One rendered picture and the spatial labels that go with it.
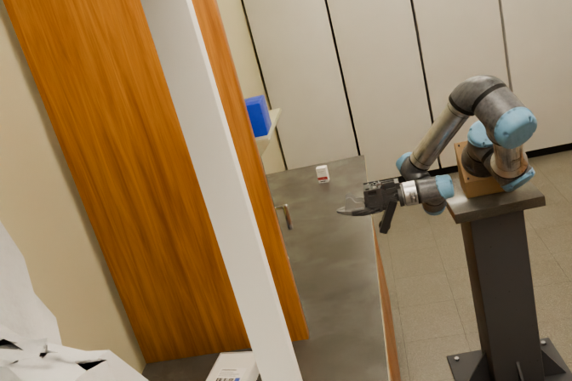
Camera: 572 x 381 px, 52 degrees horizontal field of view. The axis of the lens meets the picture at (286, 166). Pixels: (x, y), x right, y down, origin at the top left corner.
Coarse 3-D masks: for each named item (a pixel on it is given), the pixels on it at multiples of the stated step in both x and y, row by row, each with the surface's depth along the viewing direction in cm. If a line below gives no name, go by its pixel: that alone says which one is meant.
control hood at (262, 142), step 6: (270, 114) 176; (276, 114) 174; (276, 120) 168; (270, 132) 157; (258, 138) 154; (264, 138) 153; (270, 138) 153; (258, 144) 152; (264, 144) 152; (258, 150) 152; (264, 150) 153
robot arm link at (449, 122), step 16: (480, 80) 162; (496, 80) 161; (464, 96) 165; (448, 112) 173; (464, 112) 169; (432, 128) 180; (448, 128) 175; (432, 144) 181; (400, 160) 194; (416, 160) 187; (432, 160) 186; (416, 176) 190
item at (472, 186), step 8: (456, 144) 224; (464, 144) 223; (456, 152) 222; (456, 160) 227; (464, 176) 218; (472, 176) 217; (464, 184) 219; (472, 184) 217; (480, 184) 217; (488, 184) 216; (496, 184) 216; (464, 192) 224; (472, 192) 218; (480, 192) 218; (488, 192) 218; (496, 192) 217
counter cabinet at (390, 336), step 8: (376, 240) 302; (376, 248) 282; (384, 280) 296; (384, 288) 277; (384, 296) 262; (384, 304) 247; (384, 312) 235; (384, 320) 224; (392, 328) 281; (392, 336) 265; (392, 344) 250; (392, 352) 237; (392, 360) 226; (392, 368) 215; (392, 376) 206
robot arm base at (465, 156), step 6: (462, 156) 218; (468, 156) 212; (462, 162) 218; (468, 162) 214; (474, 162) 211; (480, 162) 209; (468, 168) 216; (474, 168) 213; (480, 168) 212; (486, 168) 211; (474, 174) 216; (480, 174) 214; (486, 174) 214
